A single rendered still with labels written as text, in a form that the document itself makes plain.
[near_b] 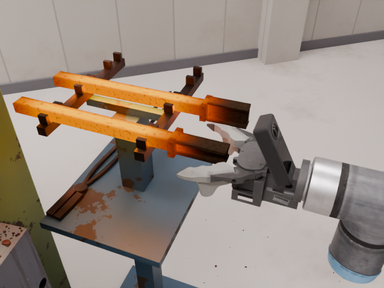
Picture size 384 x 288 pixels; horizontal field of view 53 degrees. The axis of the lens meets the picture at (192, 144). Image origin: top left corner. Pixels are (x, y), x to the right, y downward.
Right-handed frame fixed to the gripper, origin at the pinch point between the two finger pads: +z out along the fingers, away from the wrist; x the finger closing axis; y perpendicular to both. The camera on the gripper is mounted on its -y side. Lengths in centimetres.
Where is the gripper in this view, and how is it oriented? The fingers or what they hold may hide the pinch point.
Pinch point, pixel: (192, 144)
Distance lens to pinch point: 68.0
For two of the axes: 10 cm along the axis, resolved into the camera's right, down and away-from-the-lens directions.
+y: 0.0, 7.8, 6.3
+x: 3.6, -5.8, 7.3
